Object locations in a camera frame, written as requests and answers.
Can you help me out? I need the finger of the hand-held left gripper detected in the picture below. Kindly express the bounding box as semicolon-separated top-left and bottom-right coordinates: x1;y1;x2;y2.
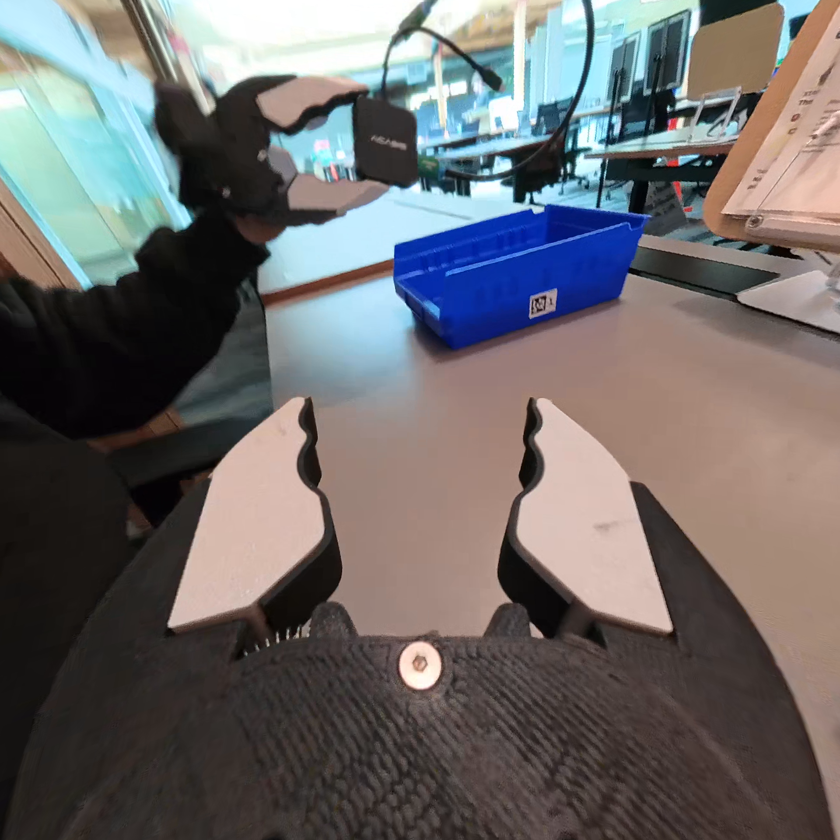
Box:
268;147;392;228
256;75;370;137

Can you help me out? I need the long black adapter cable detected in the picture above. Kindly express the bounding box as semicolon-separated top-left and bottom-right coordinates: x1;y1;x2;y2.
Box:
398;0;596;183

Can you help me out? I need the clipboard document stand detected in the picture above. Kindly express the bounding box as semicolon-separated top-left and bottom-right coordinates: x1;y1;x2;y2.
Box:
703;0;840;252

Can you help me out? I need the smooth desk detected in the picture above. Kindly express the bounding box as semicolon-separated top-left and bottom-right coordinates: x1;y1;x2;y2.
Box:
261;190;840;729

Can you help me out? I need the white stand base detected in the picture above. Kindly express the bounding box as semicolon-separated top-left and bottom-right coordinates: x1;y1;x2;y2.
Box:
736;268;840;337

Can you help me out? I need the person's blue jeans leg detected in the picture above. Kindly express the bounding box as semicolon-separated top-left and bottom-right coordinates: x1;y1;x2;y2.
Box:
176;279;274;429

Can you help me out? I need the black power adapter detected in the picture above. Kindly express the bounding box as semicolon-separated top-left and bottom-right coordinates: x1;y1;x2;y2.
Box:
352;96;420;190

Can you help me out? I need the blue plastic bin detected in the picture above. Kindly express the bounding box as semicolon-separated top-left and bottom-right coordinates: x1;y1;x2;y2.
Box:
393;203;652;350

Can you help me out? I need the black flat mat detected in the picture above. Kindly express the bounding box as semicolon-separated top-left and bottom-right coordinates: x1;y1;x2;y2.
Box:
629;245;783;298

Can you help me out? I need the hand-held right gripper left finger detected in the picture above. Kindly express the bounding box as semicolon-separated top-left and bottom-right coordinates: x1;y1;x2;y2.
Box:
167;396;343;635

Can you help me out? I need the short black adapter cable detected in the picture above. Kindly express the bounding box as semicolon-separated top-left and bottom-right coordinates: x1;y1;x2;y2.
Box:
381;25;506;101

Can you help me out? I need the person's left forearm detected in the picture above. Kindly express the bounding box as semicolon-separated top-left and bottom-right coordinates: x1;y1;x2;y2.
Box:
0;210;271;442

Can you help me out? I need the white printed paper sheet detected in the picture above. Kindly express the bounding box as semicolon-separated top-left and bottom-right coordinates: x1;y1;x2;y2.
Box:
721;0;840;232

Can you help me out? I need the brown cardboard sign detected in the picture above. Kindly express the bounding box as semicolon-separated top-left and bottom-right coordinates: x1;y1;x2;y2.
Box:
681;3;786;101

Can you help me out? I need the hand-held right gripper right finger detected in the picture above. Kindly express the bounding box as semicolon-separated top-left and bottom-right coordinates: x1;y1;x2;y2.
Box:
497;397;675;639

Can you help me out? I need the long office table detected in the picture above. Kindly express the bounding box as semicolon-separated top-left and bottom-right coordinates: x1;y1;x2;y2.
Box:
583;128;739;204
420;131;581;198

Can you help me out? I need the clear acrylic sign holder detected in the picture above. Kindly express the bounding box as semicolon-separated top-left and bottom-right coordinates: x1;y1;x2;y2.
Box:
688;91;746;144

